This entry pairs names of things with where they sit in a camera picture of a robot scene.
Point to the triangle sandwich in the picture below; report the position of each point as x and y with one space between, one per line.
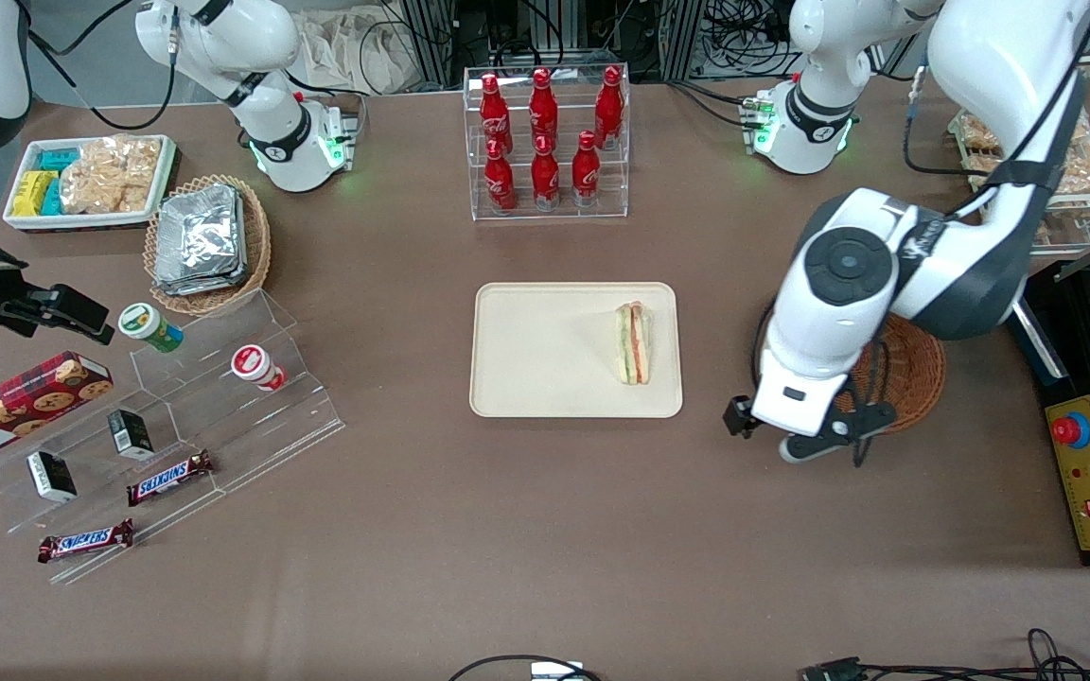
635 345

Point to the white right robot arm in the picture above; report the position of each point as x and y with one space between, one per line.
271 142

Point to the reddish-brown round wicker basket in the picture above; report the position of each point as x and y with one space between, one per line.
914 369

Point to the tan wicker basket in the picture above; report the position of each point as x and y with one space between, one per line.
256 246

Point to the cream plastic tray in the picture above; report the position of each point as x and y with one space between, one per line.
545 350

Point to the green lidded cup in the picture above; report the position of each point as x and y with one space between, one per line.
148 324

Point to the white plastic bin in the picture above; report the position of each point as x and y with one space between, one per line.
91 220

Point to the yellow snack pack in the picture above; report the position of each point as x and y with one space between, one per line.
32 192

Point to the red tartan cookie box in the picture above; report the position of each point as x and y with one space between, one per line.
25 402

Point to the teal snack pack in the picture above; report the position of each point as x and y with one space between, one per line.
60 159
52 199

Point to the small black box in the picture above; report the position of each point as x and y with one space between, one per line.
131 433
51 476

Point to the silver foil pack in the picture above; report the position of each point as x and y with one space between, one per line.
200 241

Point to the red lidded cup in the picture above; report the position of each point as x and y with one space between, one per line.
254 366

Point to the brown chocolate bar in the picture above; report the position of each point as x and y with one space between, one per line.
169 478
86 541

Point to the clear acrylic step stand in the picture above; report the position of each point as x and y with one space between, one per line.
252 426

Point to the clear acrylic bottle rack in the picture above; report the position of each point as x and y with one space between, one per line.
550 216

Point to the red cola bottle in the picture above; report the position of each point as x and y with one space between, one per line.
500 180
494 113
545 175
608 109
543 109
586 170

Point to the black machine with yellow panel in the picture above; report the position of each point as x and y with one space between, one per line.
1089 473

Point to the white plug box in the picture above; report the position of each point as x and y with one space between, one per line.
556 672

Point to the beige cloth bag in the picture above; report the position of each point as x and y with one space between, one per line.
356 47

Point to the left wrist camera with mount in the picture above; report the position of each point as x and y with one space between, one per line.
848 426

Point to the aluminium frame post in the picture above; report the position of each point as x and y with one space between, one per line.
682 38
427 38

